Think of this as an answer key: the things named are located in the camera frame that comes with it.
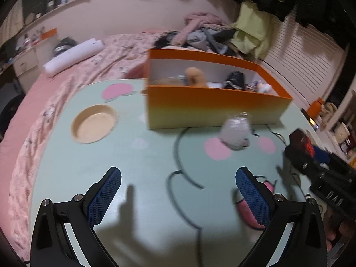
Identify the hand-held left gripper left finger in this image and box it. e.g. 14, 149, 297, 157
29, 167, 122, 267

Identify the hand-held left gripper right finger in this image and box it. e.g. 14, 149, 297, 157
235, 167, 329, 267

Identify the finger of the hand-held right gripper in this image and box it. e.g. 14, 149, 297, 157
313, 145, 352, 171
284, 143, 327, 180

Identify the dark red scrunchie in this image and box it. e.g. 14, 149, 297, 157
289, 129, 316, 158

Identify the clear plastic bag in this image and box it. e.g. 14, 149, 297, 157
220, 112, 252, 151

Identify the orange cardboard box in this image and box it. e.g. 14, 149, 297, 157
143, 49, 293, 131

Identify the black lace scrunchie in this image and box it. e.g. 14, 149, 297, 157
224, 71, 247, 91

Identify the tan fluffy pompom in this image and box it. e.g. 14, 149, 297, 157
185, 67, 208, 87

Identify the person's right hand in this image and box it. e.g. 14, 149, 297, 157
324, 208, 356, 253

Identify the white shelf unit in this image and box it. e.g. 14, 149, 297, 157
320, 89, 356, 167

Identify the orange bottle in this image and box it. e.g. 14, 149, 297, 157
308, 97, 325, 119

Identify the pink bed sheet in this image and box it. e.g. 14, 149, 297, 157
0, 72, 64, 145

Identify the pink printed blanket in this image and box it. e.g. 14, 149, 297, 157
8, 32, 173, 256

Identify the light green cloth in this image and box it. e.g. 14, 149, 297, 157
228, 1, 274, 59

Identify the white paper roll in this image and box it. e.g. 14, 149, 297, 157
43, 38, 105, 76

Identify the pile of dark clothes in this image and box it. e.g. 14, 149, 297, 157
154, 28, 242, 55

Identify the white dresser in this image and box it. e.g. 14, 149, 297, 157
12, 46, 39, 78

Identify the black bag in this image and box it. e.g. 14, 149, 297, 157
53, 37, 77, 56

